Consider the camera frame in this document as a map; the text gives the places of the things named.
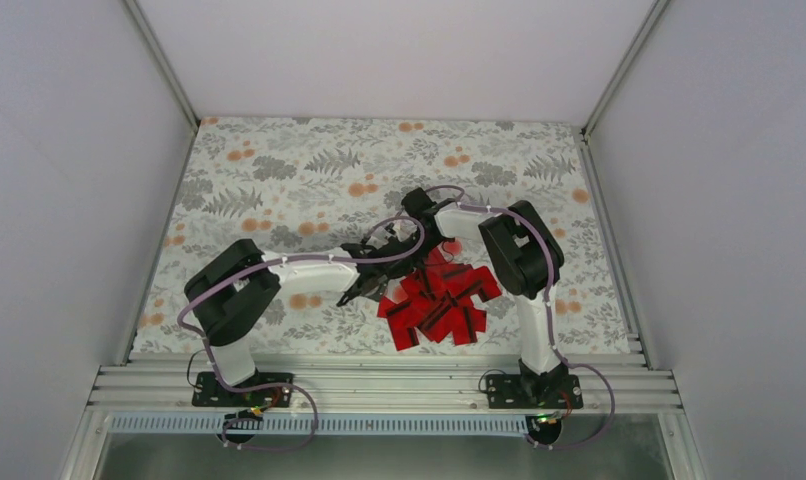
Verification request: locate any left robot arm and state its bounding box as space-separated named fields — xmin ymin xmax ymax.
xmin=180 ymin=233 xmax=434 ymax=405

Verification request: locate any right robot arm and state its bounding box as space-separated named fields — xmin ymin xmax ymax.
xmin=377 ymin=188 xmax=568 ymax=407

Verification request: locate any red card centre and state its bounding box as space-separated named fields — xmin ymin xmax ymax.
xmin=416 ymin=248 xmax=449 ymax=294

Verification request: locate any red card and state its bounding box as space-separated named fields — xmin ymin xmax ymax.
xmin=387 ymin=313 xmax=420 ymax=351
xmin=416 ymin=248 xmax=449 ymax=294
xmin=449 ymin=306 xmax=487 ymax=346

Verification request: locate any white red-dot card left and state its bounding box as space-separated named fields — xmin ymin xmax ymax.
xmin=378 ymin=282 xmax=409 ymax=309

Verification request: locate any white red-dot card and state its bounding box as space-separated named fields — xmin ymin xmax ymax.
xmin=378 ymin=282 xmax=409 ymax=309
xmin=441 ymin=239 xmax=463 ymax=258

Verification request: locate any white red-dot card right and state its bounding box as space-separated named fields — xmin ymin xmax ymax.
xmin=441 ymin=239 xmax=463 ymax=258

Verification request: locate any red card bottom left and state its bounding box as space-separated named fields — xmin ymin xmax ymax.
xmin=387 ymin=313 xmax=420 ymax=351

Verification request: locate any red card right edge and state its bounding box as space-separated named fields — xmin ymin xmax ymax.
xmin=455 ymin=267 xmax=502 ymax=302

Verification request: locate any red card bottom middle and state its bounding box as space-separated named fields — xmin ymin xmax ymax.
xmin=449 ymin=306 xmax=487 ymax=346

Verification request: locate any floral patterned table mat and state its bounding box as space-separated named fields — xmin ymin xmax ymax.
xmin=133 ymin=117 xmax=629 ymax=358

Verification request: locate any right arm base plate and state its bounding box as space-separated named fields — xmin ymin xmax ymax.
xmin=481 ymin=373 xmax=584 ymax=410

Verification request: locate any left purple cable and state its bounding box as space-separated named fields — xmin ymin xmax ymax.
xmin=177 ymin=215 xmax=427 ymax=451

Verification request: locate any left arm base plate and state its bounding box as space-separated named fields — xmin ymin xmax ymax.
xmin=191 ymin=372 xmax=294 ymax=409

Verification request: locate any aluminium rail frame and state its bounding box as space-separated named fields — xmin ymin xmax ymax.
xmin=62 ymin=342 xmax=704 ymax=479

